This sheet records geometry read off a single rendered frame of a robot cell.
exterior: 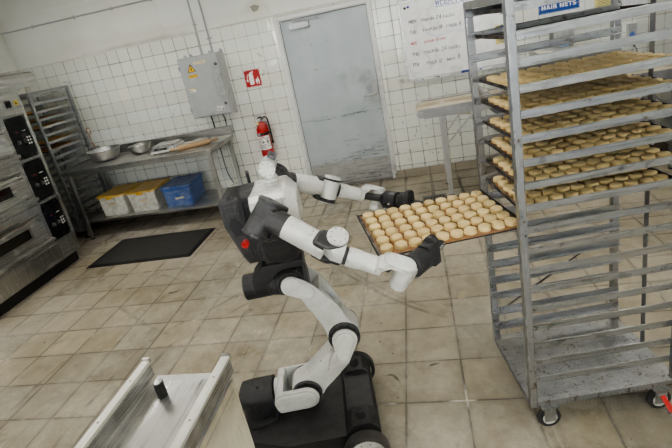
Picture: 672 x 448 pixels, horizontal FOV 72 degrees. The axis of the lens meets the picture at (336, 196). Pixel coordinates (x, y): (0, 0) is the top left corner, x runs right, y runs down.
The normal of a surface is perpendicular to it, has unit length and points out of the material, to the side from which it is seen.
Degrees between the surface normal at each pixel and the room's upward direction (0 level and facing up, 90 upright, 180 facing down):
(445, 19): 90
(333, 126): 90
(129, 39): 90
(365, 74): 90
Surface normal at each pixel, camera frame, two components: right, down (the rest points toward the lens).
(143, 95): -0.14, 0.36
